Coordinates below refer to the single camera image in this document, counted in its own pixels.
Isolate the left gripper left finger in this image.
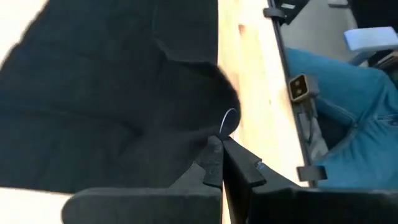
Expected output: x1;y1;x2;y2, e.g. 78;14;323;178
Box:
61;135;224;224

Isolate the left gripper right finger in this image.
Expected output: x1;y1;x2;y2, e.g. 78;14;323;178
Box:
222;136;398;224

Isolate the black towel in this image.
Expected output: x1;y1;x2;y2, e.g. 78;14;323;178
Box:
0;0;242;194

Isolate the person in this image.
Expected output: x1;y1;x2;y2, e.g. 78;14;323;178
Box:
285;46;398;190

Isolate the blue-grey chair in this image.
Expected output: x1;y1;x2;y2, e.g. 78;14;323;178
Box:
343;26;398;68

